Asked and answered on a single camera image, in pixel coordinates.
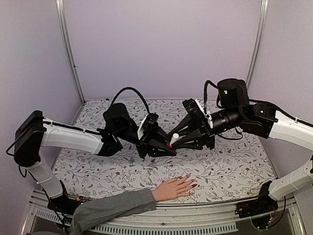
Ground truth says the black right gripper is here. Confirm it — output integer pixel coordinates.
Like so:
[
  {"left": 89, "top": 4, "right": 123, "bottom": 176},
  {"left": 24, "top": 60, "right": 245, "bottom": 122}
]
[{"left": 167, "top": 107, "right": 243, "bottom": 151}]

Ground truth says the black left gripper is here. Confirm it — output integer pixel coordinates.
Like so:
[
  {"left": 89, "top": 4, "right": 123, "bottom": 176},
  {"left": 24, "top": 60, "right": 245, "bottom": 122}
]
[{"left": 115, "top": 121, "right": 178, "bottom": 159}]

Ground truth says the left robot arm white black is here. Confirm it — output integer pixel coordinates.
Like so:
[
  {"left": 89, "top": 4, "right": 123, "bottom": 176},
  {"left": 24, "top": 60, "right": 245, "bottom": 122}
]
[{"left": 6, "top": 103, "right": 179, "bottom": 212}]

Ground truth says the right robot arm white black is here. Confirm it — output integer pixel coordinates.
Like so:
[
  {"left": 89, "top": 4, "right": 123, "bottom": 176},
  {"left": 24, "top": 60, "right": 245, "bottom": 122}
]
[{"left": 167, "top": 78, "right": 313, "bottom": 150}]

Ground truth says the grey sleeved forearm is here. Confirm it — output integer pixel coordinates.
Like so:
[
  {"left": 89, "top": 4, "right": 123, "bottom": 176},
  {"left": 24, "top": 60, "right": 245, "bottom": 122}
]
[{"left": 70, "top": 188, "right": 156, "bottom": 235}]

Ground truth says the mannequin hand with nails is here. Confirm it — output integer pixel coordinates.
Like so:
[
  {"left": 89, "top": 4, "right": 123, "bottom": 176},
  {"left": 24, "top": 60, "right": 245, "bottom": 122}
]
[{"left": 152, "top": 175, "right": 197, "bottom": 202}]

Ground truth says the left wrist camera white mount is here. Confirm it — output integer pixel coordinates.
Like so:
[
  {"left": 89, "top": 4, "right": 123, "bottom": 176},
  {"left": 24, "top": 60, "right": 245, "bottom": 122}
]
[{"left": 137, "top": 113, "right": 159, "bottom": 140}]

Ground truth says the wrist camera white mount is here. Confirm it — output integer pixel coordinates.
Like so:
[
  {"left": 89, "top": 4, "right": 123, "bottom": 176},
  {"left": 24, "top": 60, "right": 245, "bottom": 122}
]
[
  {"left": 182, "top": 98, "right": 213, "bottom": 128},
  {"left": 137, "top": 113, "right": 159, "bottom": 140}
]

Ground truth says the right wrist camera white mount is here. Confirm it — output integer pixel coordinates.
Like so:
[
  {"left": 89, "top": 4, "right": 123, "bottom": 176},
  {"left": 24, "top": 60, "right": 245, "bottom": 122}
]
[{"left": 182, "top": 98, "right": 213, "bottom": 128}]

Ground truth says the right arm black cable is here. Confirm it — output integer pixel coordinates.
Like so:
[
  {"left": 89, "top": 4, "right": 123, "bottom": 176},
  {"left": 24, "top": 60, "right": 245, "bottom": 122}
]
[{"left": 202, "top": 80, "right": 220, "bottom": 113}]

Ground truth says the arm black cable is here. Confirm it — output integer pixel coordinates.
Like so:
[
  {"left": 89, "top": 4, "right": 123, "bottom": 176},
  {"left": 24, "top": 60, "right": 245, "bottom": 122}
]
[
  {"left": 111, "top": 87, "right": 150, "bottom": 115},
  {"left": 202, "top": 80, "right": 220, "bottom": 113}
]

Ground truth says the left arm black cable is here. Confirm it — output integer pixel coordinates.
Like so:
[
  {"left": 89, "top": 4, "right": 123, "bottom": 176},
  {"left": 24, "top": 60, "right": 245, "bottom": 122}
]
[{"left": 111, "top": 87, "right": 150, "bottom": 115}]

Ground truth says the aluminium front rail frame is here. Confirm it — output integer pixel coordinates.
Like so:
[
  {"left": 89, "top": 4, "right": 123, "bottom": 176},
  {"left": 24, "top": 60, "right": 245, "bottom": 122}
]
[{"left": 22, "top": 188, "right": 306, "bottom": 235}]

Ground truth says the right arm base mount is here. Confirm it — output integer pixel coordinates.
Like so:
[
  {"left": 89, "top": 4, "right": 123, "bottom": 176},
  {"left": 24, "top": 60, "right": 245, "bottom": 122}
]
[{"left": 235, "top": 181, "right": 287, "bottom": 231}]

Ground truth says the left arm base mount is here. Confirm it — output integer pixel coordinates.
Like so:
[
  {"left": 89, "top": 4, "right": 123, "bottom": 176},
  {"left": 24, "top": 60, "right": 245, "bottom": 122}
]
[{"left": 48, "top": 181, "right": 87, "bottom": 215}]

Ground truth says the aluminium corner post right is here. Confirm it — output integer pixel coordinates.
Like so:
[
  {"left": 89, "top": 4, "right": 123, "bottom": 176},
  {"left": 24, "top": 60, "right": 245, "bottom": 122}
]
[{"left": 246, "top": 0, "right": 269, "bottom": 90}]

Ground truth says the aluminium corner post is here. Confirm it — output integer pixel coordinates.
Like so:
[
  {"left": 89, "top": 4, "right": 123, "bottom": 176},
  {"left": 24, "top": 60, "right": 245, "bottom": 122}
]
[
  {"left": 246, "top": 0, "right": 269, "bottom": 90},
  {"left": 55, "top": 0, "right": 86, "bottom": 105}
]

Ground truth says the aluminium corner post left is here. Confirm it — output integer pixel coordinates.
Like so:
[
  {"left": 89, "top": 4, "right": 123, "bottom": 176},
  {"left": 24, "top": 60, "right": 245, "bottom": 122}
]
[{"left": 55, "top": 0, "right": 86, "bottom": 105}]

